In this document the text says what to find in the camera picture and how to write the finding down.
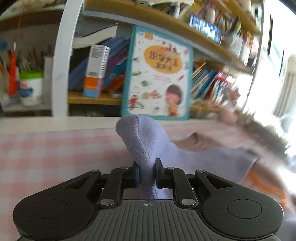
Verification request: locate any purple and pink knit sweater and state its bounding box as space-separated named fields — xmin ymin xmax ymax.
xmin=116 ymin=115 xmax=258 ymax=199

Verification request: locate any pink checkered table cloth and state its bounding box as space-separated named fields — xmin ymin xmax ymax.
xmin=0 ymin=120 xmax=296 ymax=241

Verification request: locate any teal children's picture book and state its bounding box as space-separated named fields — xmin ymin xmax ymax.
xmin=121 ymin=26 xmax=193 ymax=120

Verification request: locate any white orange usmile box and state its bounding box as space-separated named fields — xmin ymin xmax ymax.
xmin=83 ymin=45 xmax=110 ymax=98

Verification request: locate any white pen holder cup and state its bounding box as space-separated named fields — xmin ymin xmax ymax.
xmin=18 ymin=71 xmax=44 ymax=107

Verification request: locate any red tassel ornament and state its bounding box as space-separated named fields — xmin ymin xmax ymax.
xmin=8 ymin=14 xmax=23 ymax=96

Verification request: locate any white bookshelf frame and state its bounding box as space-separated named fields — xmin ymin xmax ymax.
xmin=51 ymin=0 xmax=84 ymax=118

